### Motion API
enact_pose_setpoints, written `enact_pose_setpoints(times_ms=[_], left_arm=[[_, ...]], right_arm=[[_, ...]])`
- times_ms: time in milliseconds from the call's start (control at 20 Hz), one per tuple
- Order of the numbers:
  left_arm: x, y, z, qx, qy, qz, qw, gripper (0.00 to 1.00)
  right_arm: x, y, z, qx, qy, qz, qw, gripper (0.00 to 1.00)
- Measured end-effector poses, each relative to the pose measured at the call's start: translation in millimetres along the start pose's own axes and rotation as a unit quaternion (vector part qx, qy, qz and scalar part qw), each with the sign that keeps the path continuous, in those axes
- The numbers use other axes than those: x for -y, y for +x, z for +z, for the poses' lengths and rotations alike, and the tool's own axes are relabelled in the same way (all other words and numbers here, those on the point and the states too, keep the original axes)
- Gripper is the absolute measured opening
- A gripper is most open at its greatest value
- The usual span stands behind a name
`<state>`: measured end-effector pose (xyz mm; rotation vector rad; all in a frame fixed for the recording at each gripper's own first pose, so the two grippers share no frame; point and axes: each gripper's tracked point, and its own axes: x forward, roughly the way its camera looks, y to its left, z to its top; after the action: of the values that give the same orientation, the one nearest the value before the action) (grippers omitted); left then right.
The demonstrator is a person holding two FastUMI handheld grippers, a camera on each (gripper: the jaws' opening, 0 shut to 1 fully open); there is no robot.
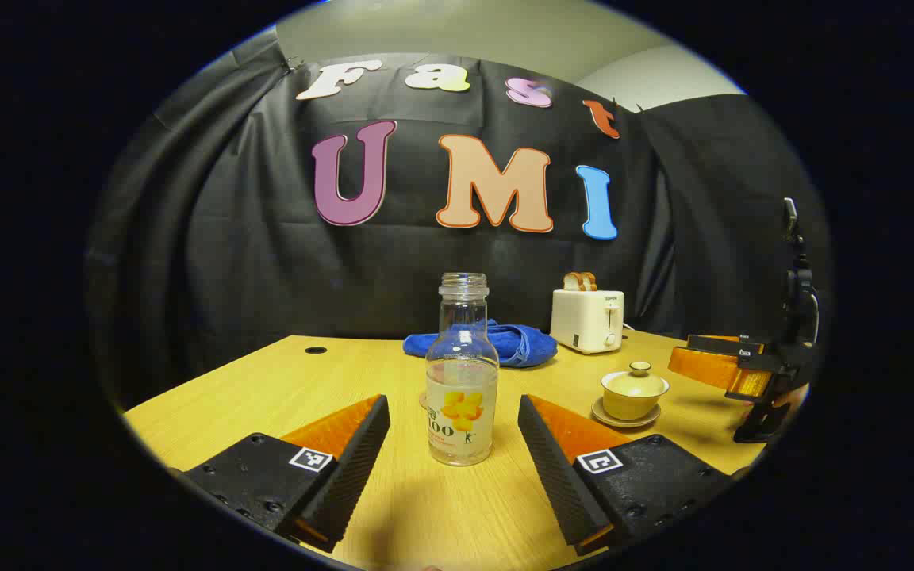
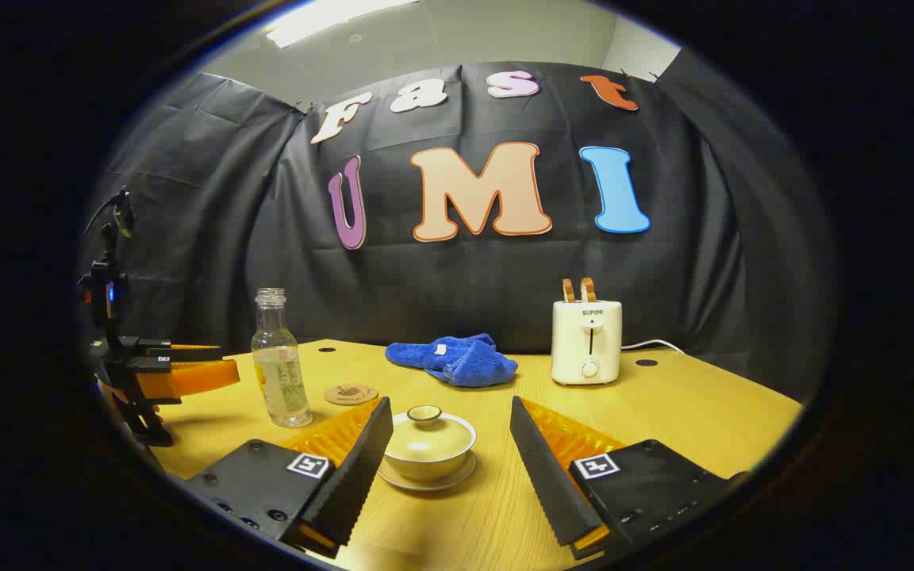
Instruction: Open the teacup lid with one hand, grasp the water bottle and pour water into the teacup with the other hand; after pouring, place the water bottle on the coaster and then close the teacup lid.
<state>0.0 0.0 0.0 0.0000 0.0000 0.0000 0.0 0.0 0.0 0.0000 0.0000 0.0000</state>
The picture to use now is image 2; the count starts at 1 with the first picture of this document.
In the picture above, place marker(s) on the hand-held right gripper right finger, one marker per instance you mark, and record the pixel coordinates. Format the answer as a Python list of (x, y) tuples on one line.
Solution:
[(548, 476)]

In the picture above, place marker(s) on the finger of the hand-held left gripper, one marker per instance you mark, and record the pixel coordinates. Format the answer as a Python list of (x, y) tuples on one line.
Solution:
[(187, 378), (179, 350)]

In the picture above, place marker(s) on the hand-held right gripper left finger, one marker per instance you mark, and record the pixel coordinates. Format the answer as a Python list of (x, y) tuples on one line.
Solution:
[(350, 484)]

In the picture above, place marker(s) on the cream ceramic teacup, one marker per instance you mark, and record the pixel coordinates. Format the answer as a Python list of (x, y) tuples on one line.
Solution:
[(429, 468)]

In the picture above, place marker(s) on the round cork coaster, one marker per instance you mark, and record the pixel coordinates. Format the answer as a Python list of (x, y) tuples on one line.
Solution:
[(351, 394)]

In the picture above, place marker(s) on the cream teacup lid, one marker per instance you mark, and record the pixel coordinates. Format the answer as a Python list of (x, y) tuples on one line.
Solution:
[(429, 436)]

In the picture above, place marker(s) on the clear glass water bottle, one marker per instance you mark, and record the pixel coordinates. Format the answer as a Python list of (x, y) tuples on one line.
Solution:
[(281, 381)]

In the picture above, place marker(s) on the cream ceramic saucer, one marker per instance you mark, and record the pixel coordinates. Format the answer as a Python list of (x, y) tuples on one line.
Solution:
[(425, 484)]

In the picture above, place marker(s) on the white toaster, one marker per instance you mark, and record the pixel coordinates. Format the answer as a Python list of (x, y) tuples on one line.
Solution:
[(588, 341)]

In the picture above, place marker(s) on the blue towel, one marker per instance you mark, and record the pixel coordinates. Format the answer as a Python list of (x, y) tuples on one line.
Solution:
[(461, 361)]

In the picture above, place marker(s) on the toast bread slice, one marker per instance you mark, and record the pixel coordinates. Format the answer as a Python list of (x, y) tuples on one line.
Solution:
[(568, 290), (588, 289)]

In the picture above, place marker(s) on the black backdrop cloth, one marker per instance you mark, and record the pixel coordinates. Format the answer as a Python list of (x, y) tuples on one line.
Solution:
[(505, 277)]

